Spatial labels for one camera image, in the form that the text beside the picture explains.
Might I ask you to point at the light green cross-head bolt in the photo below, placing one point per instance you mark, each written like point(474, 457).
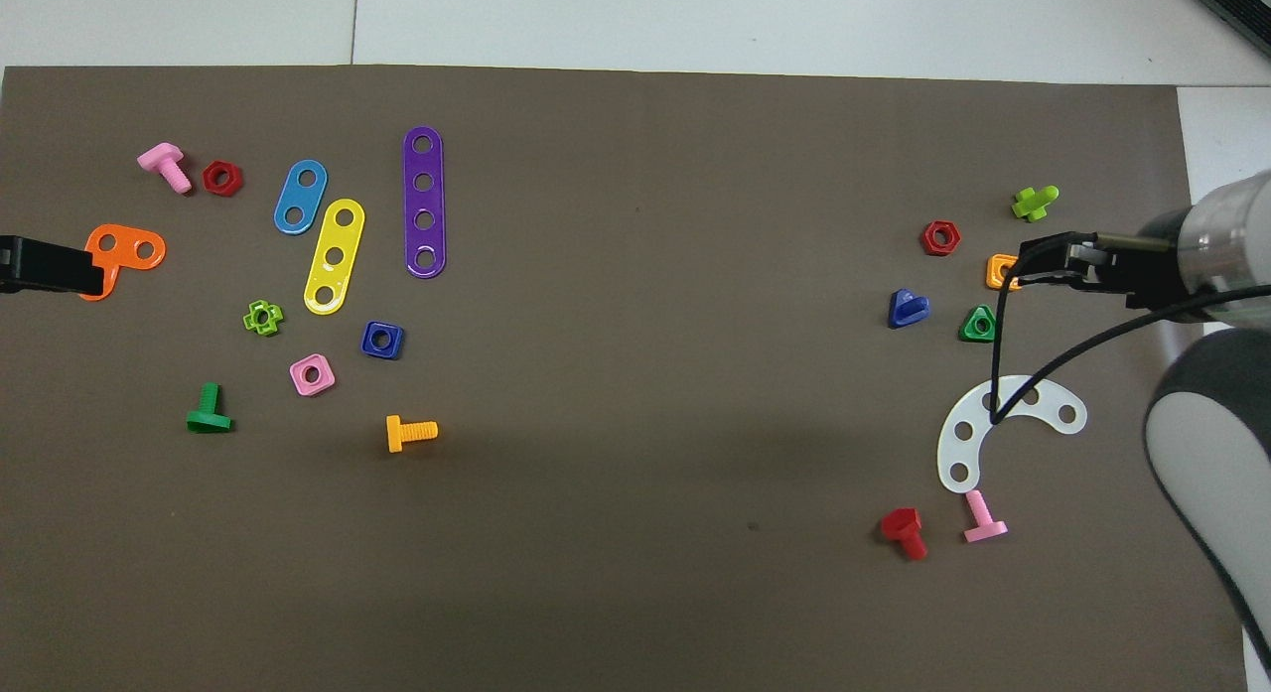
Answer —
point(1033, 204)

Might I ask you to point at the pink plastic bolt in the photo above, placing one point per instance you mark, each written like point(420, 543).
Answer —
point(978, 508)
point(161, 158)

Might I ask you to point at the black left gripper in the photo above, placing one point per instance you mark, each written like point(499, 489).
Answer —
point(30, 265)

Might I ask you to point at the red hex nut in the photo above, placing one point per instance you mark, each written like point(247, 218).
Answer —
point(209, 176)
point(928, 238)

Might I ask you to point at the light green cross nut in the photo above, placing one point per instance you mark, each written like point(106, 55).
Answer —
point(250, 320)

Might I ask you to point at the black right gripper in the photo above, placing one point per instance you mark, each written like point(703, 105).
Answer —
point(1152, 270)

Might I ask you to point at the yellow three-hole plate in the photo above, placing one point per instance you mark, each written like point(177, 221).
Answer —
point(340, 236)

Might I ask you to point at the dark green plastic bolt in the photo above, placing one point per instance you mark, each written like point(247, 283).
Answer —
point(209, 399)

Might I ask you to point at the blue square nut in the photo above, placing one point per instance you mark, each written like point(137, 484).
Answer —
point(369, 346)

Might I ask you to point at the orange angled plate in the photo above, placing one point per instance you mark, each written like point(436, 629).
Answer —
point(127, 237)

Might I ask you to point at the blue two-hole plate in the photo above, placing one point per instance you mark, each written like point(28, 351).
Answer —
point(298, 198)

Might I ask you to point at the brown table mat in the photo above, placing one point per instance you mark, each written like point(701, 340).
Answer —
point(635, 573)

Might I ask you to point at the blue plastic bolt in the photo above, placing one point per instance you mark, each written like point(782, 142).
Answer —
point(906, 310)

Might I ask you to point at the white curved plate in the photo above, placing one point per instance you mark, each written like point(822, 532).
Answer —
point(976, 419)

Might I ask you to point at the orange plastic bolt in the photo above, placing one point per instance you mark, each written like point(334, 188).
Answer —
point(417, 432)

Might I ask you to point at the green triangle nut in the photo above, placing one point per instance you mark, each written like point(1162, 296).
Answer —
point(968, 333)

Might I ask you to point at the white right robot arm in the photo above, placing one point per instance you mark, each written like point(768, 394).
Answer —
point(1211, 444)

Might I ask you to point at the red plastic bolt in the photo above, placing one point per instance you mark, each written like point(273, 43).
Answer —
point(902, 523)

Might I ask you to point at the pink square nut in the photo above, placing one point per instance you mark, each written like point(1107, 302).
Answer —
point(298, 379)

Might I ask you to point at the purple four-hole plate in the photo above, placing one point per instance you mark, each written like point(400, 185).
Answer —
point(424, 201)

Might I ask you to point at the orange square nut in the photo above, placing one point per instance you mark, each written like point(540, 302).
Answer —
point(992, 275)

